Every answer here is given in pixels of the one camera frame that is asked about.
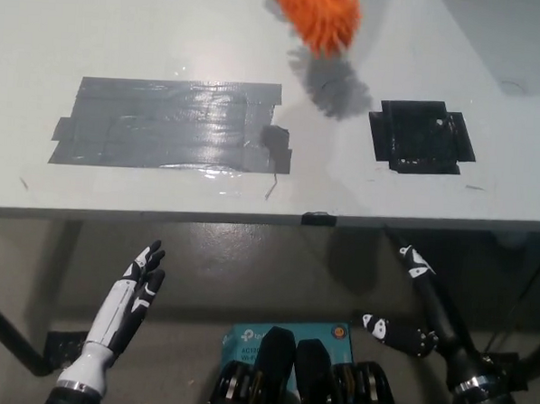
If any orange spiky duster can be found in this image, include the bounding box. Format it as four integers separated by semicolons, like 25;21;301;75
267;0;364;61

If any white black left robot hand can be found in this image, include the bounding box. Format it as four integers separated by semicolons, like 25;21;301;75
57;234;168;394

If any teal router box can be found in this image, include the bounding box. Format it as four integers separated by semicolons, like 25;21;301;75
218;316;356;398

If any black tape square patch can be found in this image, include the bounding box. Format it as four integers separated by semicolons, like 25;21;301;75
365;97;480;179

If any grey duct tape patch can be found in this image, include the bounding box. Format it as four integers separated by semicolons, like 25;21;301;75
46;71;297;179

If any black table leg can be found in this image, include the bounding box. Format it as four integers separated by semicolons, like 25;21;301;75
0;282;52;378

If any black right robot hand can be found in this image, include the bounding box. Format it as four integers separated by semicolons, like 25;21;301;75
356;236;500;399

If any thin black cable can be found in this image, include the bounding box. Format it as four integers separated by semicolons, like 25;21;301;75
482;256;540;360

